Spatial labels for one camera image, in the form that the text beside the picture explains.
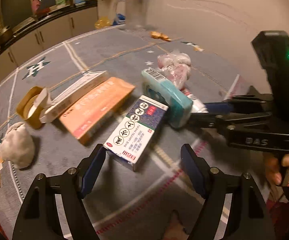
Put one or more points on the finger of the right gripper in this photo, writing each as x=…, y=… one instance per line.
x=223, y=107

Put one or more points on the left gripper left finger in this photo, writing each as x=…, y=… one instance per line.
x=38, y=216

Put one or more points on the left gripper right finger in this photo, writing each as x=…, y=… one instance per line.
x=248, y=217

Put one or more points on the white tube bottle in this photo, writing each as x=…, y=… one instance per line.
x=198, y=106

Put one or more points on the knotted white plastic bag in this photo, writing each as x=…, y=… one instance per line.
x=176, y=67

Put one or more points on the teal white box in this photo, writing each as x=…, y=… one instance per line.
x=159, y=88

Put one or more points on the white tissue ball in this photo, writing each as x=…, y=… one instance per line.
x=17, y=146

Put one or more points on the orange medicine box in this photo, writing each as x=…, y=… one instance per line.
x=86, y=115

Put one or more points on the white blue medicine box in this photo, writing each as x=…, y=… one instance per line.
x=128, y=141

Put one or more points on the long white slim box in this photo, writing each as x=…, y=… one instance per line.
x=53, y=108

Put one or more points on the brown tape roll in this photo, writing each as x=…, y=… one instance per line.
x=32, y=105

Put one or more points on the right hand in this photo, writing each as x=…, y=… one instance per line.
x=273, y=167

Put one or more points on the orange peel scraps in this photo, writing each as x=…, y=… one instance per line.
x=161, y=36

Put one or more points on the grey patterned tablecloth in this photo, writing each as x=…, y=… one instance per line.
x=124, y=204

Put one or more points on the clear glass pitcher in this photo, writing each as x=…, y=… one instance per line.
x=138, y=15

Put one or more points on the blue object on floor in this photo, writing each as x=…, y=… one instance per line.
x=119, y=19

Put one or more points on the yellow plastic bag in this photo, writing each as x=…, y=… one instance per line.
x=102, y=22

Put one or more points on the pink cloth at window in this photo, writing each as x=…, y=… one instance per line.
x=35, y=6

